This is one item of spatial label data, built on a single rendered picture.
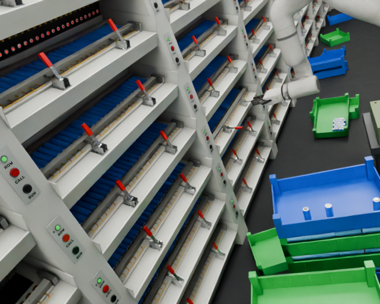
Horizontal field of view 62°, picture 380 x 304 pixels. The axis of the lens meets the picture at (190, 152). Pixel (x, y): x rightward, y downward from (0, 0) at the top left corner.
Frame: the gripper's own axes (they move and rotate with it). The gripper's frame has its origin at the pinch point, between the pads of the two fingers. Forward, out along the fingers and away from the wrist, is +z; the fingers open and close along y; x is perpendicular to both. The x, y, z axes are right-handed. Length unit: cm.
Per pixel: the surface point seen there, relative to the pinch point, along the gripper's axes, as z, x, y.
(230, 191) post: 8, -21, -47
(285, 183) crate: -29, -2, -68
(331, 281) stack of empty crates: -43, -15, -95
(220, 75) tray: 9.5, 21.1, -6.2
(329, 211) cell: -44, -3, -82
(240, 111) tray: 7.3, -0.7, -7.5
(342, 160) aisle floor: -28, -55, 13
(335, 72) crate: -15, -49, 134
